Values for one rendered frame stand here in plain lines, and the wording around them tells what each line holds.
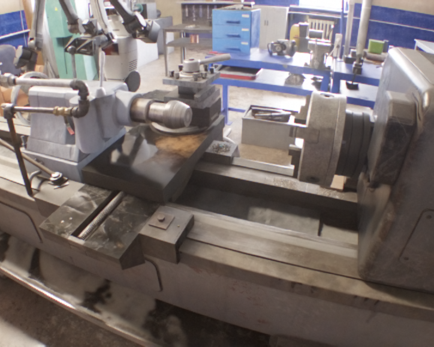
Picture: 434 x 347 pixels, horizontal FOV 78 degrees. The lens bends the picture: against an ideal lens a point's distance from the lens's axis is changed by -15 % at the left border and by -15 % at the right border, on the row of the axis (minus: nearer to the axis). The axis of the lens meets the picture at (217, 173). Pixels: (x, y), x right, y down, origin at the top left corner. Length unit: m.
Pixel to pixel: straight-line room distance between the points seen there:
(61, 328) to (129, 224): 1.05
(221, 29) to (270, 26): 4.75
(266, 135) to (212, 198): 1.85
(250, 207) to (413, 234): 0.63
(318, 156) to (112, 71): 1.63
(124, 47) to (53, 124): 0.98
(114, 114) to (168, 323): 0.77
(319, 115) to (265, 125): 2.20
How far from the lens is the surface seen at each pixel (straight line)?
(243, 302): 0.99
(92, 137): 1.01
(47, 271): 1.53
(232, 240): 0.87
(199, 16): 5.31
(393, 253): 0.77
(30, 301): 2.01
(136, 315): 1.26
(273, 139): 2.98
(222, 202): 1.17
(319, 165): 0.76
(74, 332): 1.78
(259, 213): 1.12
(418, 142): 0.61
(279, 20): 7.53
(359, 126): 0.80
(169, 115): 0.92
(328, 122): 0.75
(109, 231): 0.89
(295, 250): 0.87
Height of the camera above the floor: 1.47
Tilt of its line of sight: 34 degrees down
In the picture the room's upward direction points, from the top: straight up
